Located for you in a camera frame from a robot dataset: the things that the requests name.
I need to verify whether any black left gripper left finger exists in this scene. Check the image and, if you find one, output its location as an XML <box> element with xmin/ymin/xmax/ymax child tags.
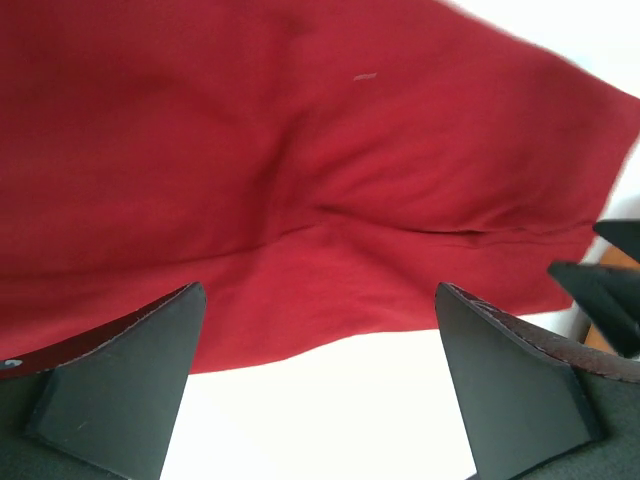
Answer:
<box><xmin>1</xmin><ymin>283</ymin><xmax>206</xmax><ymax>480</ymax></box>

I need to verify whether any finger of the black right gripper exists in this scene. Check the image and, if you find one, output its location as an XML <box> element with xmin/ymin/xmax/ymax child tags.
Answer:
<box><xmin>593</xmin><ymin>219</ymin><xmax>640</xmax><ymax>262</ymax></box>
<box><xmin>548</xmin><ymin>262</ymin><xmax>639</xmax><ymax>358</ymax></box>

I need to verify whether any red t-shirt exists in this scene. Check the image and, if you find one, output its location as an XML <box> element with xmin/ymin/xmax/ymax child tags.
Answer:
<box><xmin>1</xmin><ymin>1</ymin><xmax>639</xmax><ymax>373</ymax></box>

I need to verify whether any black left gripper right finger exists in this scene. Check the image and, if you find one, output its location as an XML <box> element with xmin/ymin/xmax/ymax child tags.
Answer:
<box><xmin>435</xmin><ymin>283</ymin><xmax>639</xmax><ymax>480</ymax></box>

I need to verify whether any orange plastic laundry basket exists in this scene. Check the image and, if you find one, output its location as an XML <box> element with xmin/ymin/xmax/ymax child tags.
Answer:
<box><xmin>584</xmin><ymin>247</ymin><xmax>639</xmax><ymax>354</ymax></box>

